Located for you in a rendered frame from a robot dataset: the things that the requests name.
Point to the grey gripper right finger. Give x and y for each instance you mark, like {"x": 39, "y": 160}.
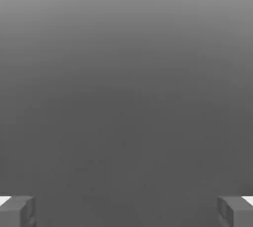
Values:
{"x": 239, "y": 213}

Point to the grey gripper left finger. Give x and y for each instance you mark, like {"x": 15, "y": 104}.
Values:
{"x": 13, "y": 213}

